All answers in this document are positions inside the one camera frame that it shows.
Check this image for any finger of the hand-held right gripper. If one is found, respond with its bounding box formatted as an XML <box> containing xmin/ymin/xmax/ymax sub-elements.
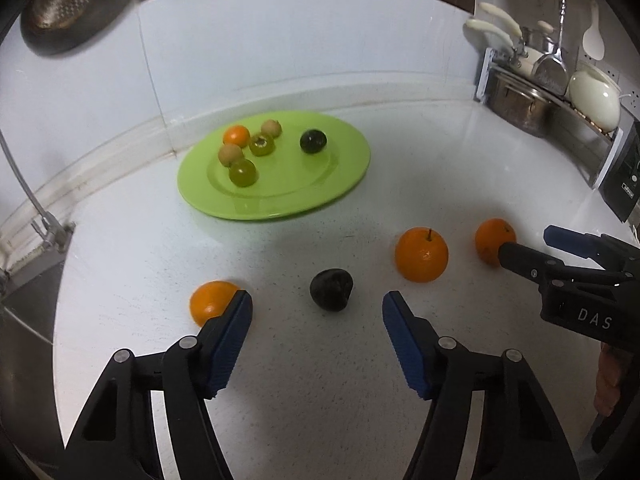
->
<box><xmin>498</xmin><ymin>241</ymin><xmax>568</xmax><ymax>287</ymax></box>
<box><xmin>543</xmin><ymin>225</ymin><xmax>640</xmax><ymax>273</ymax></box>

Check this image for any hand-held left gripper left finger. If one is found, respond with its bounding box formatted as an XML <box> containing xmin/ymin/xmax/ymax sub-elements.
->
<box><xmin>64</xmin><ymin>289</ymin><xmax>253</xmax><ymax>480</ymax></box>

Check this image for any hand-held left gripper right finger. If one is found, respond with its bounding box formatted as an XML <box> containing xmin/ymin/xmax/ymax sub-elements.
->
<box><xmin>382</xmin><ymin>289</ymin><xmax>584</xmax><ymax>480</ymax></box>

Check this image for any orange with stem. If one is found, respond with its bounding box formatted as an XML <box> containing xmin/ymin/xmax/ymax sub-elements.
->
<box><xmin>395</xmin><ymin>226</ymin><xmax>449</xmax><ymax>283</ymax></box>

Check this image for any dark purple plum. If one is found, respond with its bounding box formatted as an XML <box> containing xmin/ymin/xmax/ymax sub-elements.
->
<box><xmin>309</xmin><ymin>268</ymin><xmax>354</xmax><ymax>314</ymax></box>
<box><xmin>299</xmin><ymin>129</ymin><xmax>328</xmax><ymax>155</ymax></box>

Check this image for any green plate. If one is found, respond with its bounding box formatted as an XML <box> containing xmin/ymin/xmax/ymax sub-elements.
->
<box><xmin>177</xmin><ymin>111</ymin><xmax>372</xmax><ymax>221</ymax></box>

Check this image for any green tomato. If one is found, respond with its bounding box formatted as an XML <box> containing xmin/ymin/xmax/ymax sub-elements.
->
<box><xmin>228</xmin><ymin>158</ymin><xmax>259</xmax><ymax>187</ymax></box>
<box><xmin>249</xmin><ymin>133</ymin><xmax>276</xmax><ymax>157</ymax></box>

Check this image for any person's right hand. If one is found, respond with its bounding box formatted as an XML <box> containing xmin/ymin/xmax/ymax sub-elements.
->
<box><xmin>593</xmin><ymin>344</ymin><xmax>627</xmax><ymax>417</ymax></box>

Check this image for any metal dish rack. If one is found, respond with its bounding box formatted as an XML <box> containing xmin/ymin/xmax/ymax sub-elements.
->
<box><xmin>474</xmin><ymin>47</ymin><xmax>627</xmax><ymax>189</ymax></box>

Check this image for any stainless steel pot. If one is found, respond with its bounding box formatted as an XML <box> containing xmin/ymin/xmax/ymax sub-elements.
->
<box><xmin>486</xmin><ymin>72</ymin><xmax>554</xmax><ymax>138</ymax></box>

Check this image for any white ceramic jug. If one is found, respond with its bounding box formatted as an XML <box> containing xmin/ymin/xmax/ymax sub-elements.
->
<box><xmin>567</xmin><ymin>67</ymin><xmax>624</xmax><ymax>131</ymax></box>

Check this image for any metal skimmer ladle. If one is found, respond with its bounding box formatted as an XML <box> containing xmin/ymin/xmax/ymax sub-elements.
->
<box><xmin>532</xmin><ymin>0</ymin><xmax>571</xmax><ymax>97</ymax></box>

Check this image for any stainless steel sink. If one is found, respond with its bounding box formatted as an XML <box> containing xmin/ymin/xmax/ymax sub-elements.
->
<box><xmin>0</xmin><ymin>232</ymin><xmax>68</xmax><ymax>461</ymax></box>

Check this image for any white rice paddle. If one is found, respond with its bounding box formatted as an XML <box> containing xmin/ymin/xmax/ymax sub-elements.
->
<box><xmin>582</xmin><ymin>0</ymin><xmax>604</xmax><ymax>59</ymax></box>

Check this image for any slim gooseneck faucet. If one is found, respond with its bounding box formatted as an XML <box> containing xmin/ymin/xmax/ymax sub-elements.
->
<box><xmin>0</xmin><ymin>129</ymin><xmax>77</xmax><ymax>252</ymax></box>

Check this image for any black frying pan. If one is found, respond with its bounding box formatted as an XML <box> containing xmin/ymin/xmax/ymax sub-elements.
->
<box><xmin>20</xmin><ymin>0</ymin><xmax>138</xmax><ymax>57</ymax></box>

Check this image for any white wall socket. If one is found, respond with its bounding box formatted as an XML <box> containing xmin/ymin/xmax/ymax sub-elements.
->
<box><xmin>575</xmin><ymin>59</ymin><xmax>640</xmax><ymax>103</ymax></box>

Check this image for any white knife handle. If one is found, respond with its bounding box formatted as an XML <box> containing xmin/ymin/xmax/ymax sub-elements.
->
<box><xmin>462</xmin><ymin>18</ymin><xmax>517</xmax><ymax>54</ymax></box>
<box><xmin>478</xmin><ymin>1</ymin><xmax>524</xmax><ymax>41</ymax></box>

